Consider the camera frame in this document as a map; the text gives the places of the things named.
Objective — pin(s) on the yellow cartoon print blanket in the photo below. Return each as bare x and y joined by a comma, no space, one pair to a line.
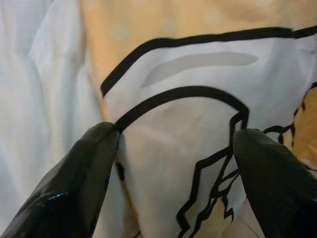
188,104

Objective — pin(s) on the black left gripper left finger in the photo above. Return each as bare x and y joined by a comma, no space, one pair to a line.
64,193

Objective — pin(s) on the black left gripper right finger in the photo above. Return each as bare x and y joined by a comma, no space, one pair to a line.
280,188

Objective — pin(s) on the bed with white sheet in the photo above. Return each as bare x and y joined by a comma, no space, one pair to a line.
37,86

